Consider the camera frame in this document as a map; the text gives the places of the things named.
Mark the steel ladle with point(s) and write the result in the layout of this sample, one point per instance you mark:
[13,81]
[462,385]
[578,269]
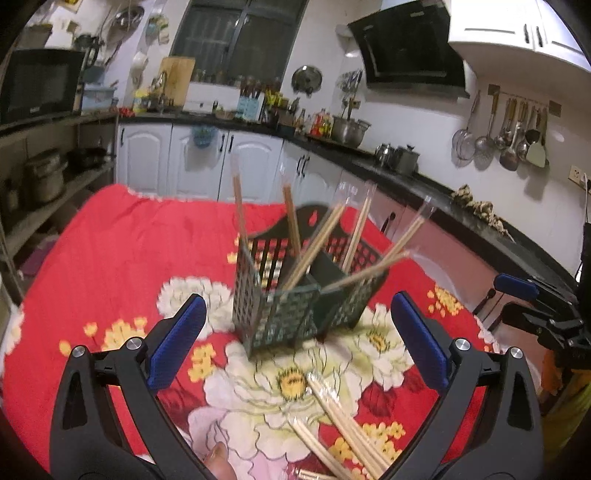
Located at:
[509,159]

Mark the cardboard box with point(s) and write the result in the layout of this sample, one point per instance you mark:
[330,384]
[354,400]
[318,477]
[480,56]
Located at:
[37,34]

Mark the white wall cupboard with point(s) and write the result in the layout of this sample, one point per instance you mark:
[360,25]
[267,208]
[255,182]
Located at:
[498,23]

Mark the blue plastic box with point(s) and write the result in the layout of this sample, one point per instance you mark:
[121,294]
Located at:
[98,99]

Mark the stacked pots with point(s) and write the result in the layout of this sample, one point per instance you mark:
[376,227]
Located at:
[46,177]

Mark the condiment bottles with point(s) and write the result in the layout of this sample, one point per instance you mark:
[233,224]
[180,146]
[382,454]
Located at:
[322,123]

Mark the person's right hand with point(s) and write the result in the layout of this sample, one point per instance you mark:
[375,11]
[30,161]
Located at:
[554,376]

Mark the pile of wooden chopsticks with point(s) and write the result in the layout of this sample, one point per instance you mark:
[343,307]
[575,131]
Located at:
[351,434]

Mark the black kitchen countertop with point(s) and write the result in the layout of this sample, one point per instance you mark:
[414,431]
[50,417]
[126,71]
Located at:
[415,184]

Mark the wooden cutting board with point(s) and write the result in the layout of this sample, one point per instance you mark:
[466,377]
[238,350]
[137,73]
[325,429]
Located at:
[178,81]

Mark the metal shelf rack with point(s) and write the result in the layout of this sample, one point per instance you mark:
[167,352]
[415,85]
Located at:
[46,221]

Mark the black range hood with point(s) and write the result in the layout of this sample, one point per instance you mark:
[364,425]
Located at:
[406,46]

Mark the pale green spatula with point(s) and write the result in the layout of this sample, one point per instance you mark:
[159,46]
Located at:
[538,154]

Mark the white countertop appliance box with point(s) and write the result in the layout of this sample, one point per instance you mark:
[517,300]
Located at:
[210,97]

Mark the black wok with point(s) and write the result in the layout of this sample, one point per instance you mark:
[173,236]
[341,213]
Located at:
[87,158]

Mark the white hanging scoop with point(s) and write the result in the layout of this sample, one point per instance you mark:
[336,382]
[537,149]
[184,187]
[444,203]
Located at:
[139,64]

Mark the steel skimmer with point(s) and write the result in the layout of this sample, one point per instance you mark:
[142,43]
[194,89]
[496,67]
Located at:
[484,144]

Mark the black chair frame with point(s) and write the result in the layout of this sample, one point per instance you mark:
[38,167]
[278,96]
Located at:
[485,302]

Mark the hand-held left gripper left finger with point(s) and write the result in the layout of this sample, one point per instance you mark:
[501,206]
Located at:
[178,341]

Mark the dark blender jug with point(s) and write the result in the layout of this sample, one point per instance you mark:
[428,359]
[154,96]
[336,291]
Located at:
[87,50]

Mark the steel pot lid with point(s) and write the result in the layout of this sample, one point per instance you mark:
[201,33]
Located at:
[306,79]

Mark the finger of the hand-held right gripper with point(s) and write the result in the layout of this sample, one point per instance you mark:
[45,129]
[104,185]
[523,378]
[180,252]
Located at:
[526,318]
[517,284]

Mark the person's left hand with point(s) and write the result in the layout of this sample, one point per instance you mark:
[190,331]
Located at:
[222,464]

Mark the black microwave oven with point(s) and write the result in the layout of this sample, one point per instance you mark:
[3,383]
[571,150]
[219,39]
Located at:
[41,83]

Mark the ginger roots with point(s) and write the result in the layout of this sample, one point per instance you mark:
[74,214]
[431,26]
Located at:
[480,207]

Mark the small steel kettle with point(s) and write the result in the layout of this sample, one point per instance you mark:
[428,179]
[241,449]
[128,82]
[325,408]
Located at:
[383,154]

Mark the red floral tablecloth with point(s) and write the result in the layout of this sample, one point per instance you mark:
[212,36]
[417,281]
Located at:
[115,258]

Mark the blue knife block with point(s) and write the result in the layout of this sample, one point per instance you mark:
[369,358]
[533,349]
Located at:
[249,107]

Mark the wall utensil rail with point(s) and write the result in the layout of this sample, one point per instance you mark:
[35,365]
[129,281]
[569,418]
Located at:
[521,99]

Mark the chopsticks standing in basket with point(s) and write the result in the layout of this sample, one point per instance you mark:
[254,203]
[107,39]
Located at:
[147,157]

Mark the white wall socket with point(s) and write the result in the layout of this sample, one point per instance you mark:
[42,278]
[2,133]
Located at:
[577,175]

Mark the blue hanging basket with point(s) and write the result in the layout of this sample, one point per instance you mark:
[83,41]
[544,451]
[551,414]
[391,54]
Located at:
[204,137]

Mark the dark green utensil holder basket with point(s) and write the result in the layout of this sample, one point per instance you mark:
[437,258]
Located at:
[286,314]

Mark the steel pot with lid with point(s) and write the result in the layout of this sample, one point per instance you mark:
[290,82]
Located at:
[406,160]

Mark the dark kitchen window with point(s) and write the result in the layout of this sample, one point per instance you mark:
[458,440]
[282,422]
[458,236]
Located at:
[235,37]

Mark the steel bowl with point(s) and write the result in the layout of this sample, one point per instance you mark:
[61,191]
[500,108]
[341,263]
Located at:
[128,17]

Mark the large steel pot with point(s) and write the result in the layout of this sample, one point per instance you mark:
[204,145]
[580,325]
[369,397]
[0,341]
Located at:
[348,130]

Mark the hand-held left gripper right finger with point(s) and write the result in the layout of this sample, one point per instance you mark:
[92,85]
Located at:
[422,341]

